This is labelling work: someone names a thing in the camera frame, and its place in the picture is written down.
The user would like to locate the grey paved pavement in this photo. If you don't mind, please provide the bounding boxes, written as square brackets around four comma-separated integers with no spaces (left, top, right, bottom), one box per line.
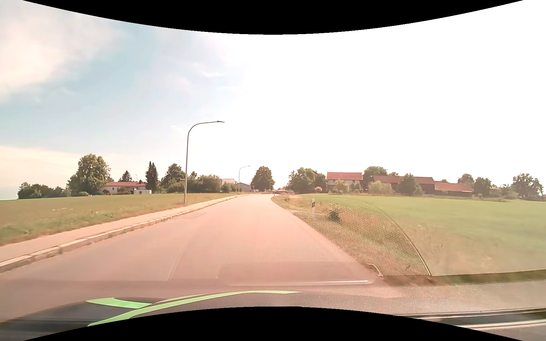
[0,194,250,277]

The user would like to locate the white house with red roof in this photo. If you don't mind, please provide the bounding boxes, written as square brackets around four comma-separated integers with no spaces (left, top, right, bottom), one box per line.
[102,181,152,195]

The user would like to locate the row of green trees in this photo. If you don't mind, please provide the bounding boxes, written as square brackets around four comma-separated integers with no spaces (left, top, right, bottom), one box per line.
[286,166,546,203]

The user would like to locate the low dark green bushes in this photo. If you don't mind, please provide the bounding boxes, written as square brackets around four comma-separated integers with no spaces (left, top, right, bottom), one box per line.
[16,182,72,200]

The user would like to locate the row of trees and bushes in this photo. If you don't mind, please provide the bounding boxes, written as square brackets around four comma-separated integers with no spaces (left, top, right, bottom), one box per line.
[160,163,236,194]

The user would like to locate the car's own bonnet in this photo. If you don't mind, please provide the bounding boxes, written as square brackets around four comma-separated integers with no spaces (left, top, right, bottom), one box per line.
[0,276,546,341]

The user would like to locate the grey asphalt road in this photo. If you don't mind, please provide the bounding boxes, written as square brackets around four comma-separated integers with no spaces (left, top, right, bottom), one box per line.
[0,194,383,285]

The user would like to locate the large round green tree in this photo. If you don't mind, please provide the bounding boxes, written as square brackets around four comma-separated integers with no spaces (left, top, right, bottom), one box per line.
[67,153,112,196]

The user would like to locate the cream house with red roof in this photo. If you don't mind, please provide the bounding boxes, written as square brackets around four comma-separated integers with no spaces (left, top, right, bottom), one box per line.
[326,172,364,192]

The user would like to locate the long brown barn red roof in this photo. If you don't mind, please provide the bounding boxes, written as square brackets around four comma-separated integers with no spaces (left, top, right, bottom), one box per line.
[373,175,474,197]

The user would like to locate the dark conifer tree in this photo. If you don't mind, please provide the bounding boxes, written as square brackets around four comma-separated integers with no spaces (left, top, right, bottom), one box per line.
[144,161,160,193]

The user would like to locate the green grass field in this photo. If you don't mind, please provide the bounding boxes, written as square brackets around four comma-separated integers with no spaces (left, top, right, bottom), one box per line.
[271,193,546,277]

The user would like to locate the tall curved lamp post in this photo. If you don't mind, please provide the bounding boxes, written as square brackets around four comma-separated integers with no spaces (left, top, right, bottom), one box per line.
[183,120,225,206]

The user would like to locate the low grey building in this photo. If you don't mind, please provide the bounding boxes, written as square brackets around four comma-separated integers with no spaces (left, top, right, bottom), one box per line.
[221,178,254,192]

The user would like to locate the dry grass field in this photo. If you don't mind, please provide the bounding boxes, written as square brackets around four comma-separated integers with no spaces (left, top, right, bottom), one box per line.
[0,192,240,254]

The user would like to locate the round dark green tree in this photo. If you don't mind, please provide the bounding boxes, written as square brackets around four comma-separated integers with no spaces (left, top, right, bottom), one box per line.
[251,166,276,192]

